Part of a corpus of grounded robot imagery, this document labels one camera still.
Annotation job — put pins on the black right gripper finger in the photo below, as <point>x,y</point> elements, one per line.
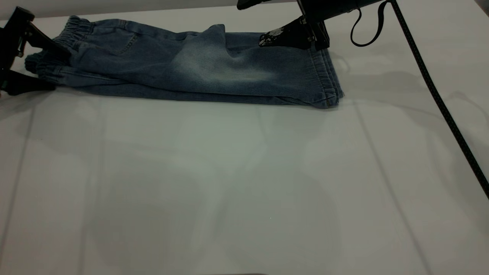
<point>298,36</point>
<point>252,4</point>

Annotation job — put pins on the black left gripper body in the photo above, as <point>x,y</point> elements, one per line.
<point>7,46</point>

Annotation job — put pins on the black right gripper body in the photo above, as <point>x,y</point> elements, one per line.
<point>336,7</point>

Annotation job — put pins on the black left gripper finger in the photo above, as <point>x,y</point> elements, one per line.
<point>38,36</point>
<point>23,84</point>

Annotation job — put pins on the blue denim shorts with print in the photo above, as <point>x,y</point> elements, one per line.
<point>214,68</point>

